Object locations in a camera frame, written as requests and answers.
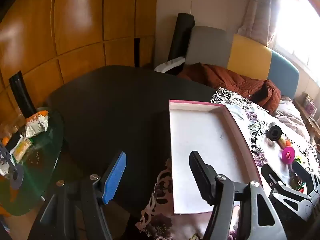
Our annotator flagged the pale pink duvet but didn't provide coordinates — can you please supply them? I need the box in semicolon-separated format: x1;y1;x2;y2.
272;100;310;135

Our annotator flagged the grey disc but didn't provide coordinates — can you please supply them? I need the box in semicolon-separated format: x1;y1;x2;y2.
6;165;24;189

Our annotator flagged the rust brown quilted jacket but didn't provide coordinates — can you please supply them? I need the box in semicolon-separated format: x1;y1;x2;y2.
177;62;282;112

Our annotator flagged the green glass table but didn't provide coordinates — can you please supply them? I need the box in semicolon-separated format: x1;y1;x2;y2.
0;107;65;217

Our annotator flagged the pale pink curtain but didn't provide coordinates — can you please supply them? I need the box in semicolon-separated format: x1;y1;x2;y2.
237;0;283;47

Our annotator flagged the black rolled mat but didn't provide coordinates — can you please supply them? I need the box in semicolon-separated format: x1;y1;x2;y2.
168;12;195;62

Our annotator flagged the wooden wardrobe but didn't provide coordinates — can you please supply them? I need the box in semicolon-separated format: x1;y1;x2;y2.
0;0;158;120

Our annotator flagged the white and orange snack bag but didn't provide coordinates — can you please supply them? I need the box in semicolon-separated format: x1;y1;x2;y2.
24;110;49;138

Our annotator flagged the yellow-green packet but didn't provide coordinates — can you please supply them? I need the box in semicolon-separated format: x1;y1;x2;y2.
12;140;34;162

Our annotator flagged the purple box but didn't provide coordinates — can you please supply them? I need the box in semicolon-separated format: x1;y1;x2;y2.
301;94;317;113

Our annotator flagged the black spool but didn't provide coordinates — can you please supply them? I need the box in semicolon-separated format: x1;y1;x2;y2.
268;122;282;142

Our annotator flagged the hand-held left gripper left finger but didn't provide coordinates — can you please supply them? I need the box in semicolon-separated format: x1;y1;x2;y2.
27;151;127;240

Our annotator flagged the black padded table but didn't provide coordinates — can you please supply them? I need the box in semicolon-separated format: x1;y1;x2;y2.
46;65;220;240

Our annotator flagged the wooden desk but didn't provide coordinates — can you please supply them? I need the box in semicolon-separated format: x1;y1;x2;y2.
294;97;320;140

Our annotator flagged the embroidered floral tablecloth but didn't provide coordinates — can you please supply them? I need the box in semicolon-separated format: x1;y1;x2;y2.
135;87;320;240

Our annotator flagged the black tube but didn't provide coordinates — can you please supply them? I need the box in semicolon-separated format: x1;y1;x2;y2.
9;71;37;118

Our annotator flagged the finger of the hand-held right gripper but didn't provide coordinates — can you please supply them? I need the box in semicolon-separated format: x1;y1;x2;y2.
261;164;284;193
292;162;320;193

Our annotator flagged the grey yellow blue headboard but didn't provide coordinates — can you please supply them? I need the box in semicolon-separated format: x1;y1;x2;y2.
186;26;300;98

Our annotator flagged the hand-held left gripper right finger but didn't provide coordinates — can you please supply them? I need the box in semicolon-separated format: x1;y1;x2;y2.
189;151;288;240

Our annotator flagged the bright window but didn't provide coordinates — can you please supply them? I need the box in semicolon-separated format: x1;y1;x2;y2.
269;0;320;80

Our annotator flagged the white box with pink rim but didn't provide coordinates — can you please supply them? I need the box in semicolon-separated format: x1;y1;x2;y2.
169;99;263;215

